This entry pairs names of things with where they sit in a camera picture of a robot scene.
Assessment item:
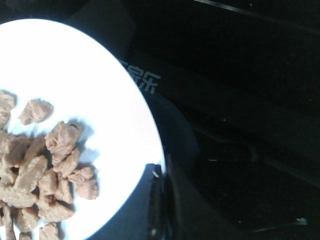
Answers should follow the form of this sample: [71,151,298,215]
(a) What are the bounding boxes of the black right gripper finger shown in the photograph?
[94,163,179,240]

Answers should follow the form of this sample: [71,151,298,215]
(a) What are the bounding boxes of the light blue plate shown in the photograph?
[0,19,165,240]

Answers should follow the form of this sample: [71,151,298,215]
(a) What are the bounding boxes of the brown meat pieces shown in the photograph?
[0,90,99,240]

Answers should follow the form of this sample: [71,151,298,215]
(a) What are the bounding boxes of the black glass gas cooktop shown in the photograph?
[0,0,320,240]

